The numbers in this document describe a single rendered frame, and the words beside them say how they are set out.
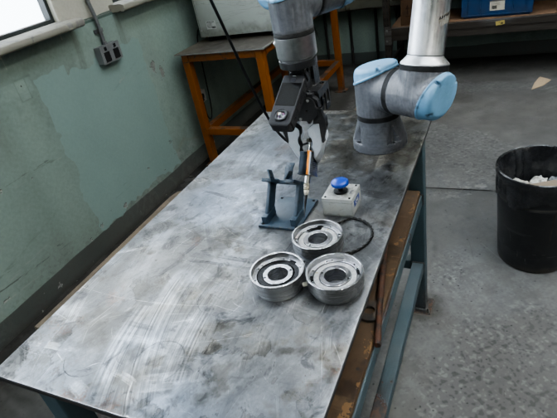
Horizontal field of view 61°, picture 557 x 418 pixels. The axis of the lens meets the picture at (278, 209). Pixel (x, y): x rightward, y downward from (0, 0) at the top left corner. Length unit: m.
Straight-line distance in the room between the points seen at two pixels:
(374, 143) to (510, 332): 0.94
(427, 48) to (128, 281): 0.85
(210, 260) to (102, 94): 1.84
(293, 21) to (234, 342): 0.56
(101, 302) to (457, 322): 1.34
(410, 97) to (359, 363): 0.63
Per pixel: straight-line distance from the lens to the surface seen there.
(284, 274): 0.93
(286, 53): 0.90
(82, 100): 2.66
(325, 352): 0.79
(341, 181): 1.07
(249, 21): 3.12
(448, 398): 1.73
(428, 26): 1.20
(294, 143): 0.97
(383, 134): 1.32
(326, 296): 0.84
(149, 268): 1.08
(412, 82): 1.20
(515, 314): 2.01
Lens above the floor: 1.40
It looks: 31 degrees down
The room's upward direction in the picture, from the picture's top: 12 degrees counter-clockwise
